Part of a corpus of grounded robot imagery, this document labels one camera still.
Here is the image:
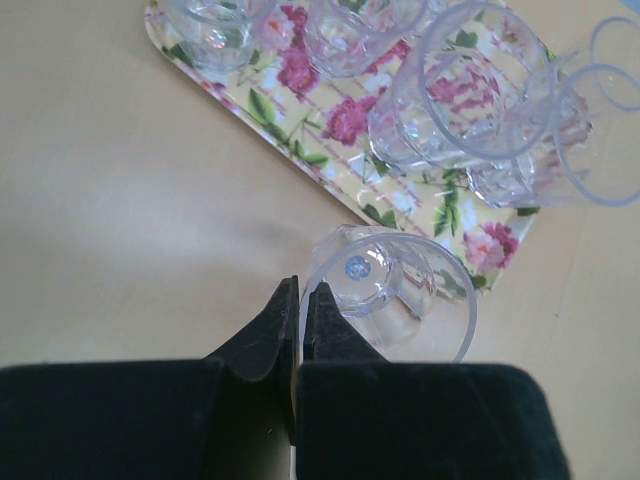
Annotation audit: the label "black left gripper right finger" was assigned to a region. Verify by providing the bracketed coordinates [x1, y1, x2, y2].
[297, 283, 570, 479]

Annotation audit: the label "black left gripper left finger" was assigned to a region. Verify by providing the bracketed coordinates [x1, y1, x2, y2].
[1, 277, 299, 479]

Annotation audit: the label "small clear glass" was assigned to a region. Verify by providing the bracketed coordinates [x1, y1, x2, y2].
[304, 0, 429, 79]
[305, 225, 477, 363]
[559, 16, 639, 113]

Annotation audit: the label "large clear faceted tumbler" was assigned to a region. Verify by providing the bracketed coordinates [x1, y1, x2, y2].
[368, 1, 556, 172]

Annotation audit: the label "clear faceted tumbler front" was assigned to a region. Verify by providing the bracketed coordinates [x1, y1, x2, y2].
[468, 63, 639, 209]

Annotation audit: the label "clear glass sideways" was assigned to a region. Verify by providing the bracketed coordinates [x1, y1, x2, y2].
[158, 0, 276, 73]

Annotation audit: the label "floral patterned tray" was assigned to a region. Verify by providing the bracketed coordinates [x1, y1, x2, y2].
[145, 1, 536, 291]

